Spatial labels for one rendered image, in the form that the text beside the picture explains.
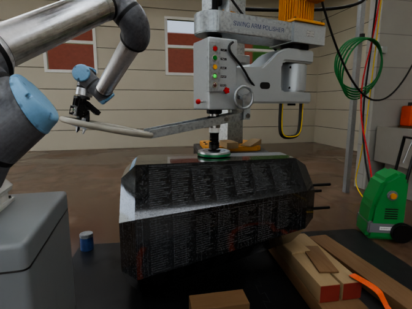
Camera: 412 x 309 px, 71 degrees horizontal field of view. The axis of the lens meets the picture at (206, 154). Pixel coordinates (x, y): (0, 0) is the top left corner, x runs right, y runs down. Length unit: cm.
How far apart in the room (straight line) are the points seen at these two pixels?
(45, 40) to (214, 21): 108
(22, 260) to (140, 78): 727
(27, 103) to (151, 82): 712
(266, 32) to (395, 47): 277
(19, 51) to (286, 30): 162
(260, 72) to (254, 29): 26
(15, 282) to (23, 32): 63
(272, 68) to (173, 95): 600
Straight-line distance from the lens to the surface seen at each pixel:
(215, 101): 178
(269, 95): 203
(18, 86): 82
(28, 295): 80
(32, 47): 99
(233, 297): 172
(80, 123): 148
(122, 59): 137
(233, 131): 263
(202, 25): 186
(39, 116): 82
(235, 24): 191
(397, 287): 216
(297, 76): 222
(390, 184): 283
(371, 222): 289
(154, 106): 785
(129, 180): 166
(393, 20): 460
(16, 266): 77
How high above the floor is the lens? 114
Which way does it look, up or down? 10 degrees down
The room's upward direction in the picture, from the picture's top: straight up
